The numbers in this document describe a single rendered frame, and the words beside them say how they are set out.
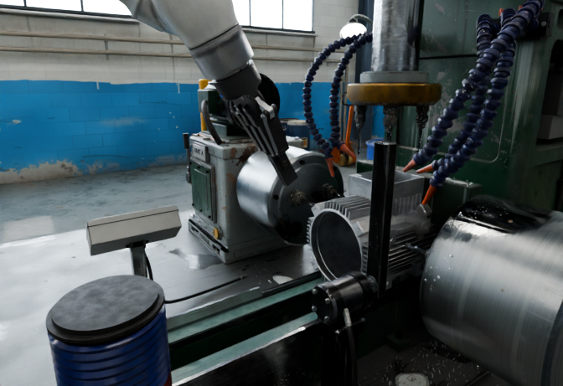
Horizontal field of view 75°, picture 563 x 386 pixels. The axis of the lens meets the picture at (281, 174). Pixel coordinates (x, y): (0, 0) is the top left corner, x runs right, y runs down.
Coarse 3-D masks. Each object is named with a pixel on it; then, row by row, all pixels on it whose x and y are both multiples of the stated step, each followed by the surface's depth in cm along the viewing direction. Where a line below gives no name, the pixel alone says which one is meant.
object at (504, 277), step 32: (448, 224) 53; (480, 224) 51; (512, 224) 49; (544, 224) 47; (448, 256) 51; (480, 256) 48; (512, 256) 46; (544, 256) 43; (448, 288) 50; (480, 288) 47; (512, 288) 44; (544, 288) 42; (448, 320) 51; (480, 320) 46; (512, 320) 43; (544, 320) 41; (480, 352) 48; (512, 352) 44; (544, 352) 41; (512, 384) 47; (544, 384) 42
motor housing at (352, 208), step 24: (336, 216) 81; (360, 216) 70; (312, 240) 80; (336, 240) 83; (360, 240) 67; (408, 240) 72; (432, 240) 76; (336, 264) 80; (360, 264) 82; (408, 264) 73
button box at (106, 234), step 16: (160, 208) 75; (176, 208) 77; (96, 224) 69; (112, 224) 70; (128, 224) 71; (144, 224) 72; (160, 224) 74; (176, 224) 75; (96, 240) 67; (112, 240) 69; (128, 240) 71; (160, 240) 79
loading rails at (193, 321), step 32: (256, 288) 74; (288, 288) 77; (416, 288) 80; (192, 320) 66; (224, 320) 66; (256, 320) 70; (288, 320) 74; (384, 320) 75; (416, 320) 82; (192, 352) 63; (224, 352) 59; (256, 352) 57; (288, 352) 61; (320, 352) 66; (192, 384) 51; (224, 384) 55; (256, 384) 58; (288, 384) 62
